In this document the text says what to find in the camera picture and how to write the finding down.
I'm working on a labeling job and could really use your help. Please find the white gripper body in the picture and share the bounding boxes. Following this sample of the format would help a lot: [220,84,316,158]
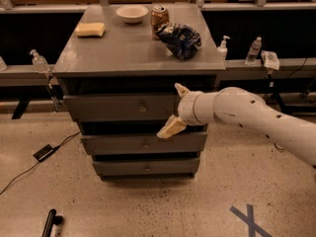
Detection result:
[178,91,200,125]

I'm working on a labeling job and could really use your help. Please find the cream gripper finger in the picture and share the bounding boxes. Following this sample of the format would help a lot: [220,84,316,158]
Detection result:
[157,115,187,139]
[175,83,191,98]

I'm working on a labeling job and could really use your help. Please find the grey top drawer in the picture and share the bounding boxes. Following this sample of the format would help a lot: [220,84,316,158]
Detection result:
[64,93,180,121]

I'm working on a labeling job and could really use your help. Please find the grey drawer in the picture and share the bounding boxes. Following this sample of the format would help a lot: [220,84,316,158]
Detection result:
[81,132,206,156]
[64,93,180,121]
[93,158,199,176]

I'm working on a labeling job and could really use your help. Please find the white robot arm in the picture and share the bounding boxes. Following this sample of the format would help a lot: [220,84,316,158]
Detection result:
[157,83,316,168]

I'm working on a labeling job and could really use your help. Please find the grey middle drawer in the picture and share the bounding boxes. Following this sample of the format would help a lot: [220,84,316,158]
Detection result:
[81,132,206,156]

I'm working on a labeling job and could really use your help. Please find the grey bottom drawer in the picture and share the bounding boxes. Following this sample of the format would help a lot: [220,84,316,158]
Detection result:
[93,158,199,176]

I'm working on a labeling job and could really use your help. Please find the grey drawer cabinet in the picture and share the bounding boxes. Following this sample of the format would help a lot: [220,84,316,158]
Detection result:
[53,5,223,180]

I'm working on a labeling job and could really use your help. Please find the blue chip bag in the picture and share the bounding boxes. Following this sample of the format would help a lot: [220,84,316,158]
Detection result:
[156,23,201,60]

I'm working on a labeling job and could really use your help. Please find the right sanitizer pump bottle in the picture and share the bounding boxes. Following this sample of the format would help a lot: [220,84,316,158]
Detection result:
[217,36,229,61]

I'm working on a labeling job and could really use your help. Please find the sanitizer pump bottle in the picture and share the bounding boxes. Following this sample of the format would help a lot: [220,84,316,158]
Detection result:
[30,49,50,73]
[217,36,229,61]

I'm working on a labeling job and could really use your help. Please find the clear water bottle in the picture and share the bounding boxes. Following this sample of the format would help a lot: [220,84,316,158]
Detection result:
[245,37,262,64]

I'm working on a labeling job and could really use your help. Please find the brown soda can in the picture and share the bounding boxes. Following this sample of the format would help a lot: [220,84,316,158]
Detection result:
[151,5,169,39]

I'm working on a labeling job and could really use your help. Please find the white crumpled wipe packet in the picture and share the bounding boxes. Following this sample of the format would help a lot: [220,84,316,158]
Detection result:
[261,50,279,70]

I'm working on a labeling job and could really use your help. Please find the white ceramic bowl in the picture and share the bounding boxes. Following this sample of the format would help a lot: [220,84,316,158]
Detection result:
[117,5,149,24]

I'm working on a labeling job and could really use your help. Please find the yellow sponge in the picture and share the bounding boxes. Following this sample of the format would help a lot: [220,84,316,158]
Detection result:
[75,23,105,37]

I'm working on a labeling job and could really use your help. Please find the black power adapter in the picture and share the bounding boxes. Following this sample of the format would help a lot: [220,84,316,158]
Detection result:
[34,144,55,162]

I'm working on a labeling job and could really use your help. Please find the left sanitizer pump bottle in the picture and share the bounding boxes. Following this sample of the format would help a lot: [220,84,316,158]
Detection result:
[30,49,50,73]

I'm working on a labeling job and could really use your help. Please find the black floor cable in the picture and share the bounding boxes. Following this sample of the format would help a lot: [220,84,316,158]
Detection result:
[0,130,82,196]

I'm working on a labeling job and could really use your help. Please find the black handle object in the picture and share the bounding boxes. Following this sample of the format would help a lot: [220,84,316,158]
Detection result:
[41,208,63,237]

